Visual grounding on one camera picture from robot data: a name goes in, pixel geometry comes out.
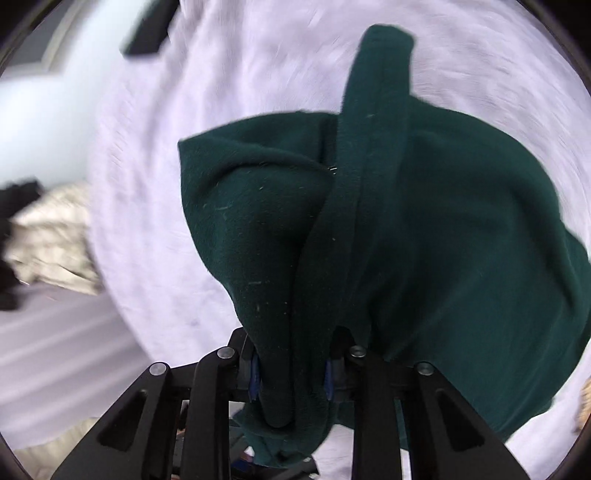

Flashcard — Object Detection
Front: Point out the purple embossed blanket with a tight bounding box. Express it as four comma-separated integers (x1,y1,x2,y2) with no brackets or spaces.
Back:
88,0,587,480

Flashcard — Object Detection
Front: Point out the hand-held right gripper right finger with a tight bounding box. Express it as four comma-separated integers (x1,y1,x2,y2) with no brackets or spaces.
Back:
323,325,529,480

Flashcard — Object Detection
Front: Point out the black cloth pile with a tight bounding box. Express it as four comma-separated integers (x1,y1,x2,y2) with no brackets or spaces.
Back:
0,180,44,311

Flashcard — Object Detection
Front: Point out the dark green beaded sweater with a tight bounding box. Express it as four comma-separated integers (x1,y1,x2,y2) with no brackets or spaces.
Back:
178,24,591,469

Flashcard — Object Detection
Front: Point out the black cushion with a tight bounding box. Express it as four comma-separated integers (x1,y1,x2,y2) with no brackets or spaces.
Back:
121,0,180,58

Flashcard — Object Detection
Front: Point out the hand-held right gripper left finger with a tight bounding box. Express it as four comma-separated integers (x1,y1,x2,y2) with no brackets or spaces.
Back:
50,327,262,480

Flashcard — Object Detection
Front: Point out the cream jacket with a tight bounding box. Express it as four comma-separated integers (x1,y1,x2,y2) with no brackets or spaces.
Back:
9,181,103,295

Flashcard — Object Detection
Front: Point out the wall-mounted curved monitor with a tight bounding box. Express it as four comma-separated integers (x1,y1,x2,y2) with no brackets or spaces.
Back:
11,0,70,75

